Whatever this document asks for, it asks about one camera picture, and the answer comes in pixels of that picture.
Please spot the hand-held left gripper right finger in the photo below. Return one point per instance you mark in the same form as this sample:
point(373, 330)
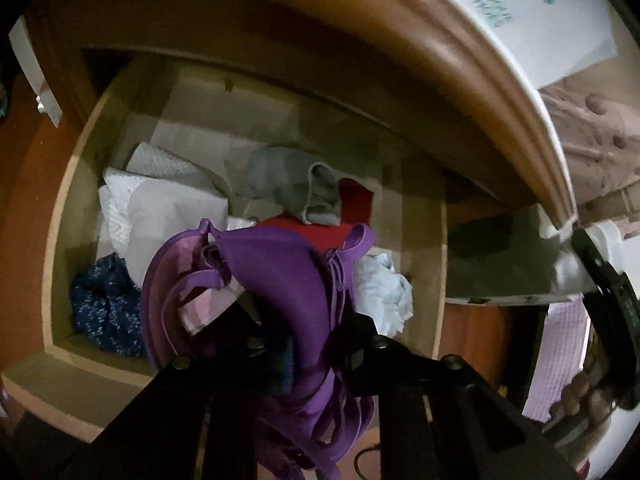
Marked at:
point(365, 360)

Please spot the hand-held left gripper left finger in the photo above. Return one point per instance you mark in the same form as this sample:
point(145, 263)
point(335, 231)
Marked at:
point(235, 375)

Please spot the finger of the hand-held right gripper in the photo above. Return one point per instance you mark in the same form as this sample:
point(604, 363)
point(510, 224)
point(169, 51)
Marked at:
point(595, 257)

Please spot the purple bra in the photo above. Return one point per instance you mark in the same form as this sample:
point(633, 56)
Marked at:
point(280, 280)

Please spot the blue patterned underwear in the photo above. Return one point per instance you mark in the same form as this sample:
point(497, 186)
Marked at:
point(105, 305)

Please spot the wooden drawer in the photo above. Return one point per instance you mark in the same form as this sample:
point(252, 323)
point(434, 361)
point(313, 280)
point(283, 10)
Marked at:
point(65, 210)

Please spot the pale blue underwear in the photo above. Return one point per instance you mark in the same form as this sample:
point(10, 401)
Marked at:
point(385, 295)

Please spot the red underwear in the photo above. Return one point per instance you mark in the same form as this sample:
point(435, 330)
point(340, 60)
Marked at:
point(355, 200)

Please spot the grey underwear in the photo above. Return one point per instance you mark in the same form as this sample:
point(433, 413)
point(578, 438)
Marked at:
point(285, 180)

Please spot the person's right hand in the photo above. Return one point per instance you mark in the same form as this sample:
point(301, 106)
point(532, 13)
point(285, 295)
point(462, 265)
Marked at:
point(585, 402)

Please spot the pale lilac checked cloth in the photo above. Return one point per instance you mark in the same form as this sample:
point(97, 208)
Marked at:
point(560, 355)

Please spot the grey box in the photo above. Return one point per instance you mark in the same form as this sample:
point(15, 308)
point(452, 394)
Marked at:
point(500, 255)

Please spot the white mesh patterned cloth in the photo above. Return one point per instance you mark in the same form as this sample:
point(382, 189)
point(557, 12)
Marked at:
point(150, 210)
point(165, 165)

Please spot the white shoe box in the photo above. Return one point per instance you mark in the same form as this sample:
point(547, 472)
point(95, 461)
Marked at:
point(540, 35)

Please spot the wooden nightstand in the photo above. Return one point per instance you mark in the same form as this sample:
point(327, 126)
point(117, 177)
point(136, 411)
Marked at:
point(350, 20)

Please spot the white paper scrap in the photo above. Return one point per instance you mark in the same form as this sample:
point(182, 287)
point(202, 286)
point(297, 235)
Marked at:
point(30, 65)

